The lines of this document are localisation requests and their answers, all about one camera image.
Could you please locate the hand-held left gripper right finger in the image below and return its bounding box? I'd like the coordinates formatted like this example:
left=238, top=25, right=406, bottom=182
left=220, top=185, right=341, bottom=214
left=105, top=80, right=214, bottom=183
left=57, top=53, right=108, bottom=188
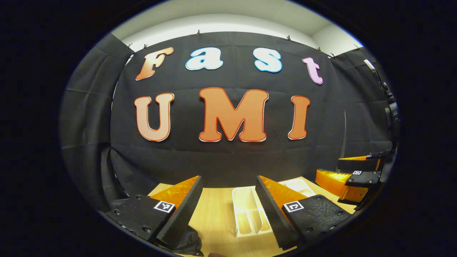
left=255, top=175, right=355, bottom=251

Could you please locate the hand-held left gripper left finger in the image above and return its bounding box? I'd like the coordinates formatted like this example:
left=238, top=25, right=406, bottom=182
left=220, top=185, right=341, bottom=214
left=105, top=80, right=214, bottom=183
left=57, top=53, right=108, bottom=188
left=105, top=175, right=203, bottom=250

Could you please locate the white bookshelf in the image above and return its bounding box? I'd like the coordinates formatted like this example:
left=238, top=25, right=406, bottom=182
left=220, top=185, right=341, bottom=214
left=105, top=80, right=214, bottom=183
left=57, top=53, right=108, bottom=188
left=231, top=178, right=316, bottom=238

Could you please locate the black schoolbag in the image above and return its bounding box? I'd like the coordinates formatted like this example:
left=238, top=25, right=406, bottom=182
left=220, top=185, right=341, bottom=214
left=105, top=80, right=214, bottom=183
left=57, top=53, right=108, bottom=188
left=171, top=227, right=205, bottom=257

